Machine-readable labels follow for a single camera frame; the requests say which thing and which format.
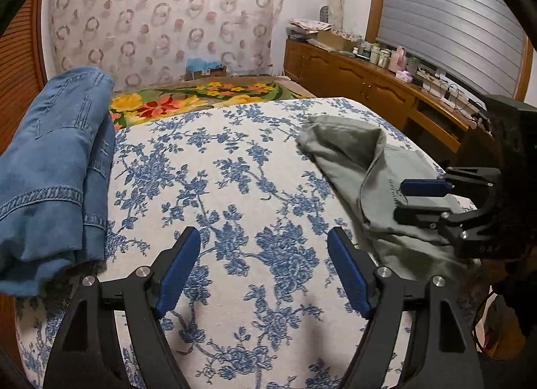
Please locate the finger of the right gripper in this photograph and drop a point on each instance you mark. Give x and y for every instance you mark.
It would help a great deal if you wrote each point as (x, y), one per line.
(418, 215)
(427, 188)

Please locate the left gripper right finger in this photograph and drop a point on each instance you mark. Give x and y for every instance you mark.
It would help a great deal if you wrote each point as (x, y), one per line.
(441, 352)

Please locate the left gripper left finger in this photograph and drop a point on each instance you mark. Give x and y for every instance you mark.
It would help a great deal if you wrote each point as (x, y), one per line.
(86, 352)

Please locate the grey-green pants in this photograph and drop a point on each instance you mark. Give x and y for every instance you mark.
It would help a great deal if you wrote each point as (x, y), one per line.
(367, 171)

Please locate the long wooden sideboard cabinet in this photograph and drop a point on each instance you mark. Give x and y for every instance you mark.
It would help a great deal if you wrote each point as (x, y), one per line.
(442, 132)

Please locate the pink bottle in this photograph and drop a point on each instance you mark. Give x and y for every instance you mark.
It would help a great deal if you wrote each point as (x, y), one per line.
(398, 60)

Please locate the cardboard box on sideboard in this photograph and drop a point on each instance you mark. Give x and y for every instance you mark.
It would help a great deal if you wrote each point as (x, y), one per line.
(338, 40)

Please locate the blue floral white bedspread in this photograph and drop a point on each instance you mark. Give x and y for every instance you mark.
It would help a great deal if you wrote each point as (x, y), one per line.
(263, 307)

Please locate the grey window roller blind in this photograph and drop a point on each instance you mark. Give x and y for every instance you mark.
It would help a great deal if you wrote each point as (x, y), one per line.
(480, 42)

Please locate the folded floral cloth stack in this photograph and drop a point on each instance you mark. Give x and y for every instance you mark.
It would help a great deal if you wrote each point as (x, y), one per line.
(309, 26)

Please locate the folded blue denim jeans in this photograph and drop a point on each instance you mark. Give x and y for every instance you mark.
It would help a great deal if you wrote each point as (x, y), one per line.
(54, 180)

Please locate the box with blue cloth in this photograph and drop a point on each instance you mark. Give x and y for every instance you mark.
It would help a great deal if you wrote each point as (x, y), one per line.
(197, 68)

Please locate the colourful flower blanket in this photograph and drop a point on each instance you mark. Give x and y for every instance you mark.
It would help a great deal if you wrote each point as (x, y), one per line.
(144, 105)

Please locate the brown louvered wooden wardrobe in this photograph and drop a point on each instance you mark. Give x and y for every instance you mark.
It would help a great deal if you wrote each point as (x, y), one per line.
(23, 73)

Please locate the circle patterned sheer curtain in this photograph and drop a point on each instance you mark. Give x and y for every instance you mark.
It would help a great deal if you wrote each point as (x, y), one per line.
(143, 43)

